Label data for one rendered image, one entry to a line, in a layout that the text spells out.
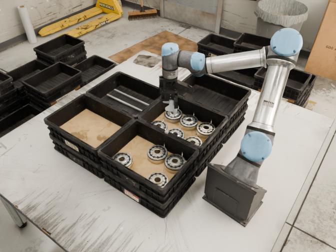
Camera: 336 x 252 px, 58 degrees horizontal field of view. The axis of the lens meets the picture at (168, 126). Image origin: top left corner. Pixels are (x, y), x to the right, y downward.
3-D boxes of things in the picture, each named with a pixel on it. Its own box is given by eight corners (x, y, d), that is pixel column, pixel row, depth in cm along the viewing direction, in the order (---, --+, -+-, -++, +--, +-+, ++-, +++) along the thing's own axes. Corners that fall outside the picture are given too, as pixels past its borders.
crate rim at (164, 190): (200, 153, 147) (200, 149, 146) (163, 195, 129) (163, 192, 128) (136, 121, 165) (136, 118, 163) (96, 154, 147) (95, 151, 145)
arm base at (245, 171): (255, 184, 144) (265, 166, 143) (253, 188, 130) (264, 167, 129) (227, 168, 149) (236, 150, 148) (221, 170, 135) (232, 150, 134)
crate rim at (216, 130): (228, 120, 166) (229, 116, 164) (200, 153, 147) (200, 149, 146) (168, 94, 183) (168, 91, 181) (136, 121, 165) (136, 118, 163)
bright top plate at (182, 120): (201, 119, 174) (201, 118, 173) (192, 129, 167) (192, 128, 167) (185, 113, 178) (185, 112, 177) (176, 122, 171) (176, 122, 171)
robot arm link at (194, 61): (208, 58, 140) (185, 54, 144) (203, 50, 130) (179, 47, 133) (204, 74, 140) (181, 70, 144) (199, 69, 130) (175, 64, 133)
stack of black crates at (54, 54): (74, 71, 345) (65, 33, 315) (92, 79, 332) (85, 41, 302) (44, 87, 321) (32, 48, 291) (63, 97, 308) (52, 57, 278)
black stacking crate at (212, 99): (248, 106, 190) (252, 91, 183) (226, 132, 172) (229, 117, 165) (194, 85, 207) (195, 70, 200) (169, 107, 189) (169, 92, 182)
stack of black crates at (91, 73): (99, 82, 328) (94, 54, 305) (120, 92, 315) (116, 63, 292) (70, 101, 304) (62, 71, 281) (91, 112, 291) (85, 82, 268)
